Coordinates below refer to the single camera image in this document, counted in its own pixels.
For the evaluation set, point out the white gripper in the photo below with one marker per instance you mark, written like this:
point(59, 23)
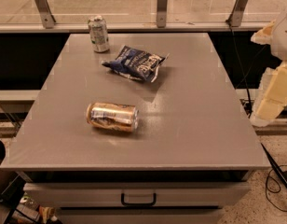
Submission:
point(283, 39)

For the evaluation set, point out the orange soda can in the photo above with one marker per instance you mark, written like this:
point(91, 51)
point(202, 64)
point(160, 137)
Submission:
point(111, 116)

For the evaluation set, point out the green and white soda can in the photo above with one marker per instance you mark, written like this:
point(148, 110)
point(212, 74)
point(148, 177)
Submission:
point(98, 33)

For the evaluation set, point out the grey cabinet drawer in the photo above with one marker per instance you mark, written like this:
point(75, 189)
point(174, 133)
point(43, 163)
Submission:
point(176, 194)

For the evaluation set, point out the blue chip bag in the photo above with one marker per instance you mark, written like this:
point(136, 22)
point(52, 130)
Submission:
point(136, 64)

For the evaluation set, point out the clutter items on floor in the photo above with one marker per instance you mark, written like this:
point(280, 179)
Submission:
point(28, 211)

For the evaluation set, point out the right metal railing bracket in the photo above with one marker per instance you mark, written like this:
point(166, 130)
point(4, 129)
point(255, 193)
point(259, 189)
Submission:
point(236, 16)

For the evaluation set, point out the metal railing bracket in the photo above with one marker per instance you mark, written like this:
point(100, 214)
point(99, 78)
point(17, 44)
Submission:
point(236, 16)
point(161, 13)
point(46, 16)

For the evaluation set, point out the middle metal railing bracket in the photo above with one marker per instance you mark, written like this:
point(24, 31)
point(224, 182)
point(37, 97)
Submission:
point(161, 13)

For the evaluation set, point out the black drawer handle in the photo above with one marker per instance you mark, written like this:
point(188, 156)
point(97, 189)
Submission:
point(138, 200)

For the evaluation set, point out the left metal railing bracket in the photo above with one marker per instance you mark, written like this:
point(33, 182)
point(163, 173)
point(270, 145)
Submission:
point(46, 16)

